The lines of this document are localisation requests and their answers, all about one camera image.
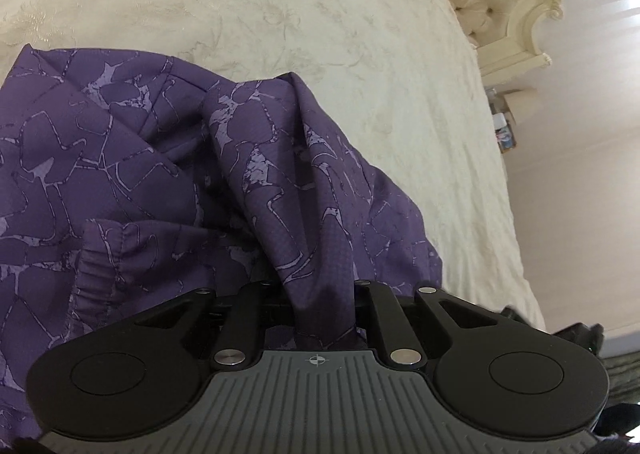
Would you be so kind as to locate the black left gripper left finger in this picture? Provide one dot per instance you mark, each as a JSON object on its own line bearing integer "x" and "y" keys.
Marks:
{"x": 130, "y": 378}

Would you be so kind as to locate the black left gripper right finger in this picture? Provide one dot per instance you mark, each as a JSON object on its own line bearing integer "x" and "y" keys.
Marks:
{"x": 491, "y": 370}

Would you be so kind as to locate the purple patterned garment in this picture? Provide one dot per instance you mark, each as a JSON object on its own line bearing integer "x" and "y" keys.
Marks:
{"x": 130, "y": 178}

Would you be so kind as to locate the nightstand with small items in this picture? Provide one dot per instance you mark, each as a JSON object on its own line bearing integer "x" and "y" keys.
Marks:
{"x": 510, "y": 109}

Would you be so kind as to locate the cream embroidered bedspread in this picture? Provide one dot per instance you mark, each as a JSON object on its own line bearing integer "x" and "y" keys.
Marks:
{"x": 398, "y": 77}

